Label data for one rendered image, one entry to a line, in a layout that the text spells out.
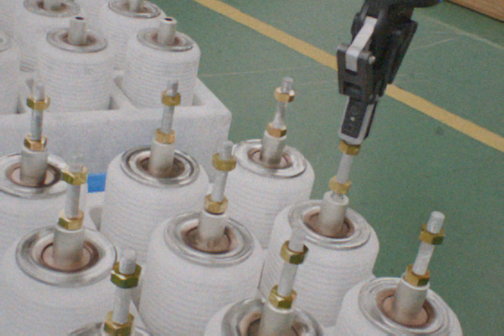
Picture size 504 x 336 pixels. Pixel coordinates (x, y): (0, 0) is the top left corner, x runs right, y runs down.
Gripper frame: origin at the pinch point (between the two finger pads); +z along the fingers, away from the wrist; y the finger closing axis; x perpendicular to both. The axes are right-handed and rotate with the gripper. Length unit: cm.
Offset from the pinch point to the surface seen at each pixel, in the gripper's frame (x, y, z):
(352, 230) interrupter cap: -2.1, 0.5, 10.6
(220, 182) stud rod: 6.7, -10.0, 5.1
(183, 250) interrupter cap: 7.4, -12.8, 10.6
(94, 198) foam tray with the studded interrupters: 23.8, -2.1, 17.9
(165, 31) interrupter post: 34.3, 24.3, 9.2
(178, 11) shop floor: 79, 103, 36
